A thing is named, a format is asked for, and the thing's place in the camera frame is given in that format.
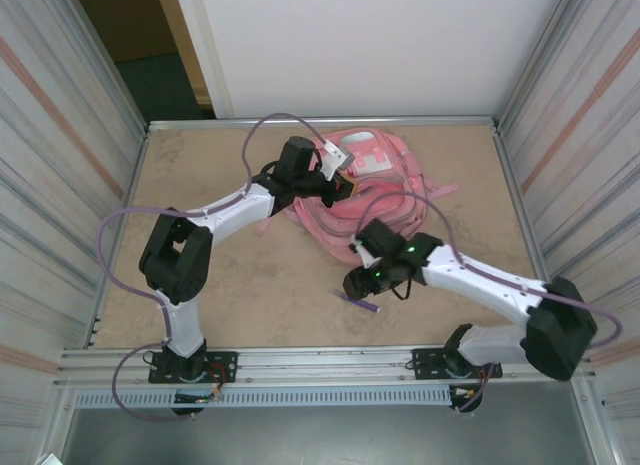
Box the purple pen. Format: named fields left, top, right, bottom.
left=333, top=289, right=382, bottom=314

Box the pink school backpack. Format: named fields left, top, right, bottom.
left=254, top=129, right=460, bottom=264

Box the aluminium mounting rail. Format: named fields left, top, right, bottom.
left=58, top=342, right=599, bottom=387

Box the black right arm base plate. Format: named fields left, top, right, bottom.
left=412, top=345, right=503, bottom=381

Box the grey slotted cable duct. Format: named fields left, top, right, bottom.
left=73, top=387, right=454, bottom=409

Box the white door frame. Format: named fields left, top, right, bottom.
left=172, top=0, right=235, bottom=120

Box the orange black wire bundle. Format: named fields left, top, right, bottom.
left=172, top=384, right=224, bottom=417
left=448, top=383, right=485, bottom=415

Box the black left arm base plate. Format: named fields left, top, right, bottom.
left=147, top=351, right=239, bottom=385

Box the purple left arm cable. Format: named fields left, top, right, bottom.
left=98, top=113, right=334, bottom=422

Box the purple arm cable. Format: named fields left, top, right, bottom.
left=98, top=113, right=334, bottom=422
left=355, top=193, right=625, bottom=415

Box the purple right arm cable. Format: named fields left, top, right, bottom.
left=355, top=193, right=625, bottom=415

